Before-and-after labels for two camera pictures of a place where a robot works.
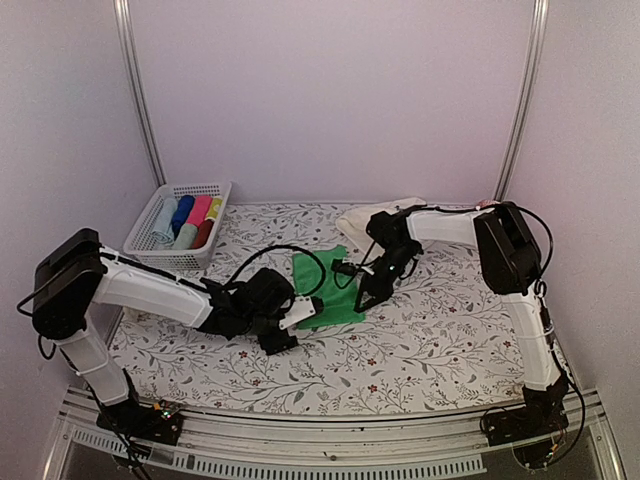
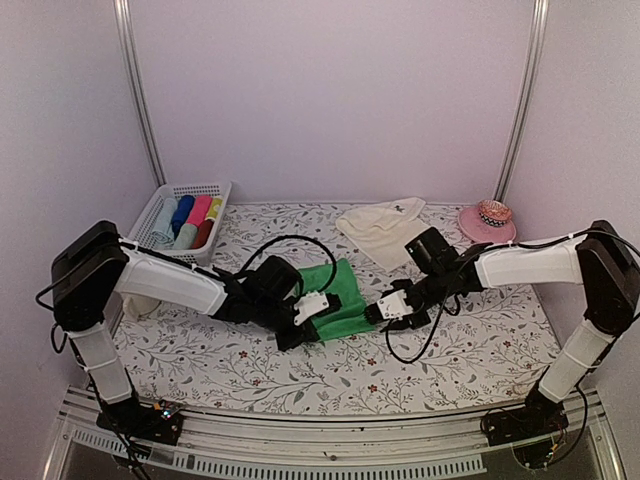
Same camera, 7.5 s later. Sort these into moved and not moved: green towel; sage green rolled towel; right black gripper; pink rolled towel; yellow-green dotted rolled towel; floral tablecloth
Moved: right black gripper; green towel
Not moved: floral tablecloth; pink rolled towel; yellow-green dotted rolled towel; sage green rolled towel
